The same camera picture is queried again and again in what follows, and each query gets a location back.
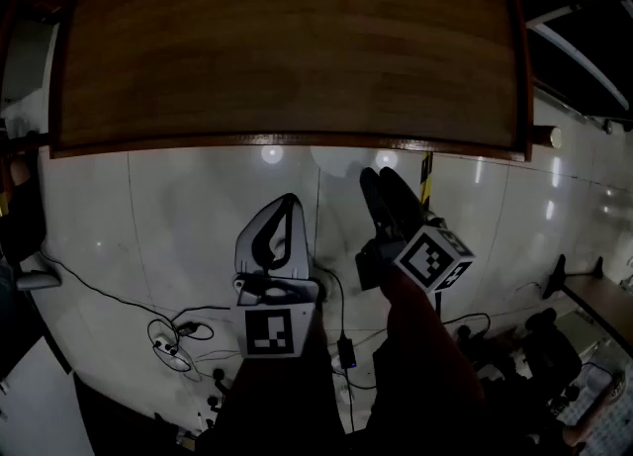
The white power strip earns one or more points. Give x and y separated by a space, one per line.
170 352

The black power adapter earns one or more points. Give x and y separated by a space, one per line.
347 354

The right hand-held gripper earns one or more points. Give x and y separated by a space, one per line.
427 258

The person's left forearm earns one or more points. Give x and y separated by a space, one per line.
284 404

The person's right forearm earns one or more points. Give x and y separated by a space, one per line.
425 360

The wooden cart shelf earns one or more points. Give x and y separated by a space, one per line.
297 48

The grey chair base foot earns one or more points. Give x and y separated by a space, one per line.
37 280

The black office chair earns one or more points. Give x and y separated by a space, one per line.
551 345

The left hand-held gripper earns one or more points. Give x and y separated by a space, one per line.
269 330

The yellow black striped post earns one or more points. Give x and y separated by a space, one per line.
426 179

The white cabinet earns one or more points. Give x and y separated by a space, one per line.
34 404

